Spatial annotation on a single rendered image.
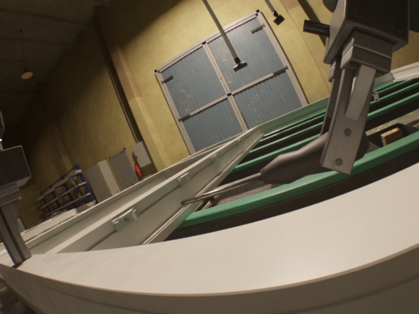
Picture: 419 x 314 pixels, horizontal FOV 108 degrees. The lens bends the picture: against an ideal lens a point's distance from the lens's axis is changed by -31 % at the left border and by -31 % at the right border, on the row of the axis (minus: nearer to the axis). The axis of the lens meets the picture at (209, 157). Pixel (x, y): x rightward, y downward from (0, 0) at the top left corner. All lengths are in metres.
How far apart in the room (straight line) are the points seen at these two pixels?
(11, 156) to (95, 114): 9.97
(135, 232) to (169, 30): 7.92
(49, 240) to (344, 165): 0.70
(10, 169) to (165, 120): 7.57
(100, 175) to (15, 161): 9.54
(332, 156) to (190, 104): 7.12
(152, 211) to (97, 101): 9.85
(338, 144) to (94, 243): 0.28
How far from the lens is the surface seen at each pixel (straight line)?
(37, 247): 0.70
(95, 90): 10.25
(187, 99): 7.29
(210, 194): 0.24
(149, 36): 8.58
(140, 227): 0.35
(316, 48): 6.43
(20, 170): 0.36
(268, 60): 6.69
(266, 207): 0.34
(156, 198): 0.39
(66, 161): 12.57
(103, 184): 9.92
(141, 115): 7.90
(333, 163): 0.18
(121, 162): 9.46
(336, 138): 0.18
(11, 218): 0.35
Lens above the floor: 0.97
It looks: 4 degrees down
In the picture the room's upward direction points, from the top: 24 degrees counter-clockwise
